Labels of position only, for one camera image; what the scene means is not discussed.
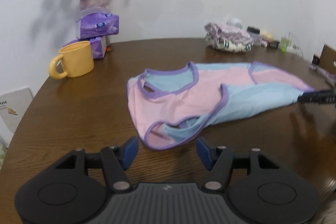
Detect pink blue mesh vest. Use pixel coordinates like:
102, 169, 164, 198
127, 61, 311, 150

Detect black phone holder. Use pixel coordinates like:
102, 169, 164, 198
311, 55, 320, 66

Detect wooden chair back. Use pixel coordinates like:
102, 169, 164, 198
319, 44, 336, 75

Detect white power strip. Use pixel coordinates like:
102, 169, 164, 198
286, 47, 303, 56

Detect green spray bottle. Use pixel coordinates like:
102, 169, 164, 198
280, 36, 290, 53

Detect black red gift box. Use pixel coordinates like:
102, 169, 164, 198
261, 39, 280, 49

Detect yellow sticky note stack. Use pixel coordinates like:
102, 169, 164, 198
261, 32, 274, 40

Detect black charger on tin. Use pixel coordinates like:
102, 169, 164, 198
247, 26, 260, 34

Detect folded green flower garment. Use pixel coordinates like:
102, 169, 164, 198
205, 33, 253, 53

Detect white astronaut speaker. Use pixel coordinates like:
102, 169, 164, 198
227, 18, 243, 29

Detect folded pink floral garment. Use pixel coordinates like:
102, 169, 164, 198
204, 23, 254, 44

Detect yellow ceramic mug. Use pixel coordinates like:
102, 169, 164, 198
49, 41, 95, 80

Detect lower purple tissue pack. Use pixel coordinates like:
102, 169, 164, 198
63, 36, 108, 60

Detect purple tissue pack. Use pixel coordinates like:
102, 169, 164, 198
76, 8, 120, 40
63, 36, 108, 60

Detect upper purple tissue pack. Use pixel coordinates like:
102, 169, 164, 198
76, 8, 120, 40

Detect purple textured vase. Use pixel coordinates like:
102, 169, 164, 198
76, 0, 110, 39

